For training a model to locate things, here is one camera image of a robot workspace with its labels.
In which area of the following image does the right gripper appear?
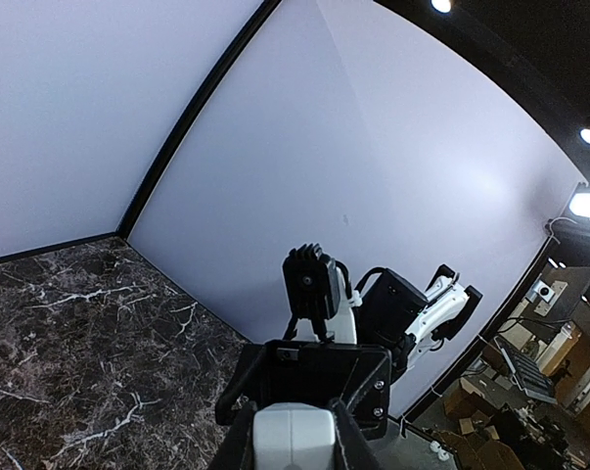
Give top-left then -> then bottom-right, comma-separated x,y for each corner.
215,340 -> 390,440

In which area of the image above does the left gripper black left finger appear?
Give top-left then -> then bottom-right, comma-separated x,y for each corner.
210,403 -> 255,470

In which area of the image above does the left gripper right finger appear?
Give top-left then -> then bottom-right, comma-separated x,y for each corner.
328,398 -> 382,470

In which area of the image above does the white remote control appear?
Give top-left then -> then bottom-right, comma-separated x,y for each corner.
252,402 -> 337,470

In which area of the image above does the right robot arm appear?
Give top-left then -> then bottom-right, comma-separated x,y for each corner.
215,264 -> 482,440

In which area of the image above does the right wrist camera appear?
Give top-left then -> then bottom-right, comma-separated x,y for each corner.
282,244 -> 340,320

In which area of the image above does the left black frame post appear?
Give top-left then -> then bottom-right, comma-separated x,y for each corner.
115,0 -> 281,241

